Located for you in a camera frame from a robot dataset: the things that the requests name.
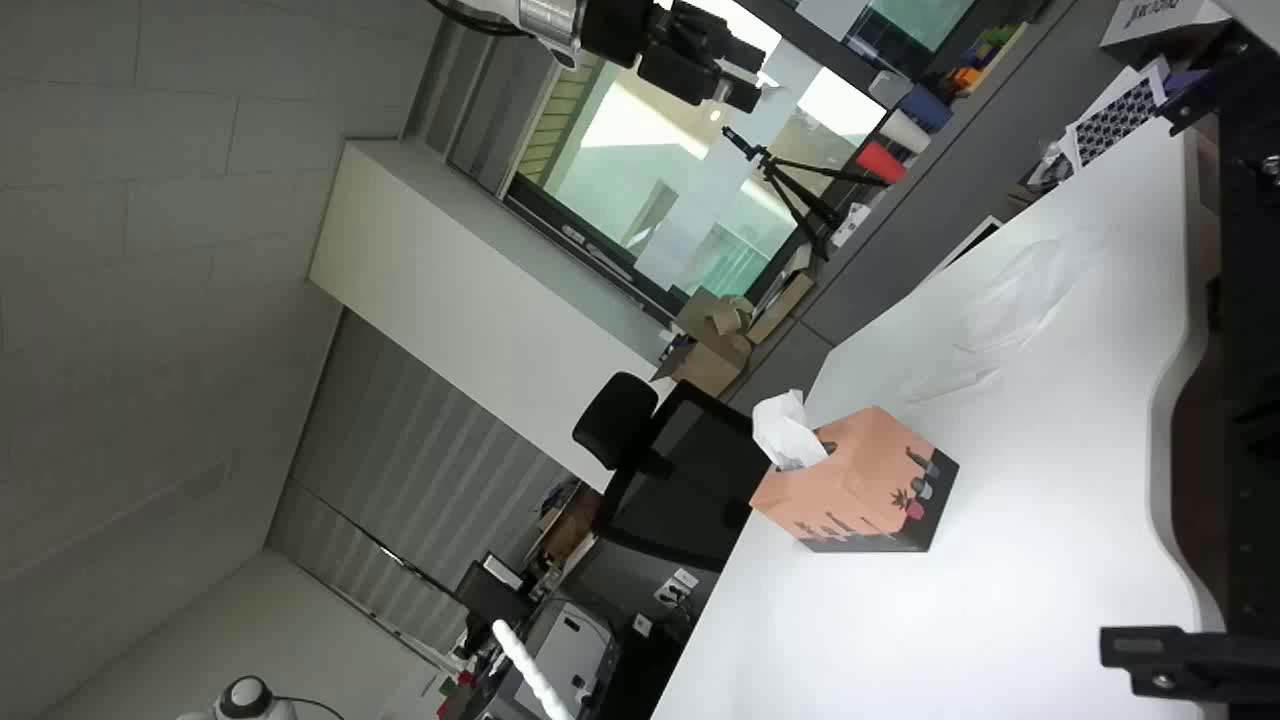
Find black camera tripod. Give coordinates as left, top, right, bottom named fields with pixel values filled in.
left=726, top=127, right=875, bottom=259

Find black white patterned box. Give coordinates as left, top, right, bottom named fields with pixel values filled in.
left=1066, top=68, right=1169, bottom=168

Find black computer monitor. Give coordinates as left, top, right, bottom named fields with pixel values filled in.
left=594, top=385, right=769, bottom=571

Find cardboard box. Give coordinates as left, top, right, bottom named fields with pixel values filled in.
left=671, top=293, right=752, bottom=396

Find black office chair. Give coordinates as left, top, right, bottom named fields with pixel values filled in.
left=572, top=371, right=659, bottom=466

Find white tissue sheet on table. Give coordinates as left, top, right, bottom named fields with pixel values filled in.
left=881, top=236, right=1081, bottom=404

